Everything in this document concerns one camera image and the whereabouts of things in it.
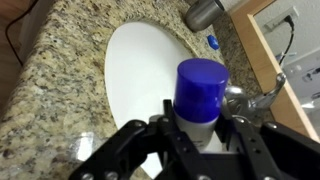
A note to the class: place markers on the blue and white deodorant stick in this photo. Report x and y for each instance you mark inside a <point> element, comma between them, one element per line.
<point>199,92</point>

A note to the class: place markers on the chrome faucet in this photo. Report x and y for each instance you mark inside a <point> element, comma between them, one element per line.
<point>236,102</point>

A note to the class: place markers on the blue bottle cap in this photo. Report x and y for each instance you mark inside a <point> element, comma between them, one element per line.
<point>213,42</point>

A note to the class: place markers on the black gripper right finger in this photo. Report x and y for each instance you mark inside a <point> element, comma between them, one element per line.
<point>271,152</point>

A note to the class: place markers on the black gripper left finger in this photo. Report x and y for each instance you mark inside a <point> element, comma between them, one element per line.
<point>128,148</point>

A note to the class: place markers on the stainless steel cup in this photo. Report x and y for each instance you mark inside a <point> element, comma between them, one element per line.
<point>203,13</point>

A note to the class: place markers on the wall power outlet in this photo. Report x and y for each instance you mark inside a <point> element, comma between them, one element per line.
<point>278,20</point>

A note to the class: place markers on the white oval sink basin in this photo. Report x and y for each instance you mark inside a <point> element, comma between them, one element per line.
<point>141,71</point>

